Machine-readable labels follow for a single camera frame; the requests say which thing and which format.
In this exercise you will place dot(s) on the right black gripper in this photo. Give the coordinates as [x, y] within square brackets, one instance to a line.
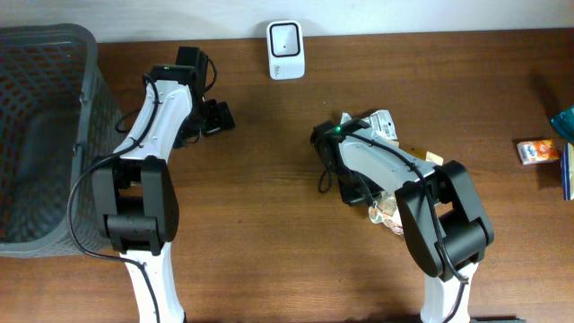
[350, 195]

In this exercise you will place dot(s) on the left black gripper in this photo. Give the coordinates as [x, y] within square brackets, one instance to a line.
[220, 117]

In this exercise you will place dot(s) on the beige PanTree snack pouch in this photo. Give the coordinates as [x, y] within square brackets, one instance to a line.
[385, 211]

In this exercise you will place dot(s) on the silver foil snack packet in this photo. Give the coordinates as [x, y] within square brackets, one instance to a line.
[378, 124]

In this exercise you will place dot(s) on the small orange snack packet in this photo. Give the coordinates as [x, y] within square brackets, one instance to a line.
[537, 151]

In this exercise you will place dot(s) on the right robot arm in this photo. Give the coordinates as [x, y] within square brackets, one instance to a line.
[445, 226]

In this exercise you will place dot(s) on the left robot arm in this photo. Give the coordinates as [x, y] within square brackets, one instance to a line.
[132, 188]

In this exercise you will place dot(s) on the white barcode scanner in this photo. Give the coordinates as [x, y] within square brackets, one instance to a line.
[285, 48]

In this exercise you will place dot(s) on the grey plastic mesh basket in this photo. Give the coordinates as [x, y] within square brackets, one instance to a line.
[57, 116]

